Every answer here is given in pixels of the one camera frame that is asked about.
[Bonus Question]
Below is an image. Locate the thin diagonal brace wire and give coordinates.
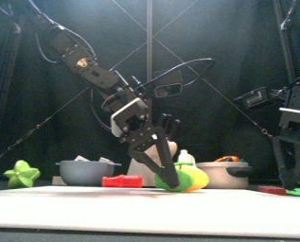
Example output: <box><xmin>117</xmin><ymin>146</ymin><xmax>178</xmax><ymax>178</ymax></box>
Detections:
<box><xmin>109</xmin><ymin>0</ymin><xmax>273</xmax><ymax>138</ymax></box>
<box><xmin>0</xmin><ymin>0</ymin><xmax>201</xmax><ymax>166</ymax></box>

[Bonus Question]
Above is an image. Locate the small white box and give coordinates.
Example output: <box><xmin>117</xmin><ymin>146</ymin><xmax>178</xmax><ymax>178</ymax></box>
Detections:
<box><xmin>51</xmin><ymin>175</ymin><xmax>68</xmax><ymax>186</ymax></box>

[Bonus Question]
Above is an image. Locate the green toy corn husk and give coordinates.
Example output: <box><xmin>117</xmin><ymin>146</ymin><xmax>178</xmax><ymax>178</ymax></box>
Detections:
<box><xmin>153</xmin><ymin>162</ymin><xmax>196</xmax><ymax>193</ymax></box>

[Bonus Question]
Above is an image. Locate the gray toy pot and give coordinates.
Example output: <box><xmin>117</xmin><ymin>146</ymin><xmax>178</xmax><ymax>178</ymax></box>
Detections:
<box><xmin>55</xmin><ymin>160</ymin><xmax>123</xmax><ymax>187</ymax></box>

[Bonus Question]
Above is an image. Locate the orange toy carrot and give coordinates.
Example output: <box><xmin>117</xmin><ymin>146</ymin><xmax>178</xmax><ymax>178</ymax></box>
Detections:
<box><xmin>214</xmin><ymin>154</ymin><xmax>242</xmax><ymax>164</ymax></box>

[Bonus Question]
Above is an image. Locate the beige toy carton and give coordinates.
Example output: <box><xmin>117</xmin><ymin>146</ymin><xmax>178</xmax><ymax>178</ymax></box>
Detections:
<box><xmin>126</xmin><ymin>140</ymin><xmax>178</xmax><ymax>187</ymax></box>

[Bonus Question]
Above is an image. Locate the beige pot with black handles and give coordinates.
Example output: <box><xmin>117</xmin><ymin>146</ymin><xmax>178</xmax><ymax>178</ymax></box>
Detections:
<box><xmin>196</xmin><ymin>161</ymin><xmax>253</xmax><ymax>190</ymax></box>

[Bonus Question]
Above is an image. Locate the green toy star fruit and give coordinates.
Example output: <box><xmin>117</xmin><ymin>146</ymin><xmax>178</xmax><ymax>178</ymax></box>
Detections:
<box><xmin>3</xmin><ymin>159</ymin><xmax>42</xmax><ymax>189</ymax></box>

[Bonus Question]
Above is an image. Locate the black frame post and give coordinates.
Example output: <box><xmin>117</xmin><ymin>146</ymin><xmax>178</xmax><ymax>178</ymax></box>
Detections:
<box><xmin>146</xmin><ymin>0</ymin><xmax>154</xmax><ymax>83</ymax></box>
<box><xmin>273</xmin><ymin>0</ymin><xmax>297</xmax><ymax>83</ymax></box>

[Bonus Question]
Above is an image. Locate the red toy block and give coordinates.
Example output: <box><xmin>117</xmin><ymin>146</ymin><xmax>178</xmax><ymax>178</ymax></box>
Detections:
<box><xmin>101</xmin><ymin>174</ymin><xmax>145</xmax><ymax>189</ymax></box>

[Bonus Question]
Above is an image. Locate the black camera cable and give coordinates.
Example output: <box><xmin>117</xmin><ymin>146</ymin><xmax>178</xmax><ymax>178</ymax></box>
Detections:
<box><xmin>138</xmin><ymin>57</ymin><xmax>217</xmax><ymax>90</ymax></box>

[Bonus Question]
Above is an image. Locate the white toy bottle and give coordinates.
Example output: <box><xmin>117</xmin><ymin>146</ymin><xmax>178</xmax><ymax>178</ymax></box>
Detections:
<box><xmin>175</xmin><ymin>148</ymin><xmax>197</xmax><ymax>168</ymax></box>

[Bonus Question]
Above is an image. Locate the dark red toy piece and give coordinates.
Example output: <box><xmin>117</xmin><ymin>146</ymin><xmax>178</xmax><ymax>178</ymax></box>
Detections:
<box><xmin>257</xmin><ymin>184</ymin><xmax>288</xmax><ymax>197</ymax></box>

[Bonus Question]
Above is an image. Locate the white cutting board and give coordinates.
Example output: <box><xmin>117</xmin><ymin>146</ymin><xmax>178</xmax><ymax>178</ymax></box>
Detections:
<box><xmin>0</xmin><ymin>184</ymin><xmax>300</xmax><ymax>240</ymax></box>

